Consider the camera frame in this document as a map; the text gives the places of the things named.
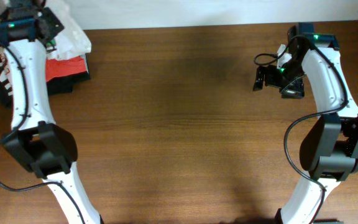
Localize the white t-shirt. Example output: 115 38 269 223
46 0 92 60

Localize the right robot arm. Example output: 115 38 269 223
253 22 358 223

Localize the red folded t-shirt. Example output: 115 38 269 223
0 46 88 95

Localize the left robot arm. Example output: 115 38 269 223
0 0 103 223

